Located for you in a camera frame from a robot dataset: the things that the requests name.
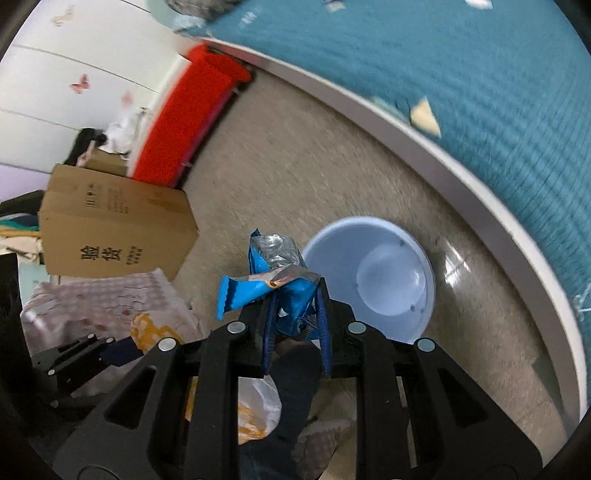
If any red bedside bench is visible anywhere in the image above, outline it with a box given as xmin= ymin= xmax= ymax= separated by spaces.
xmin=129 ymin=45 xmax=252 ymax=188

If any light blue trash bin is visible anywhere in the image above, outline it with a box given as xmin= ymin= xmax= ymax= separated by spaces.
xmin=303 ymin=216 xmax=436 ymax=344

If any teal quilted bed mattress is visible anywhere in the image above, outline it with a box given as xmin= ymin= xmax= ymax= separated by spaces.
xmin=184 ymin=0 xmax=591 ymax=370

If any pink checkered tablecloth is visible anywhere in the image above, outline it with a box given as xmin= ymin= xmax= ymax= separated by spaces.
xmin=21 ymin=269 xmax=211 ymax=355

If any white plastic bag on bench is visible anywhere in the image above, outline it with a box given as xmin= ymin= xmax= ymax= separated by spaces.
xmin=99 ymin=106 xmax=145 ymax=155

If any blue foil snack wrapper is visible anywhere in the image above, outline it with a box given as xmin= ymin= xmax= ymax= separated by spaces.
xmin=216 ymin=230 xmax=321 ymax=341

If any large brown cardboard box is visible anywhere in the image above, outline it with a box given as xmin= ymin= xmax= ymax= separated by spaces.
xmin=38 ymin=165 xmax=198 ymax=280

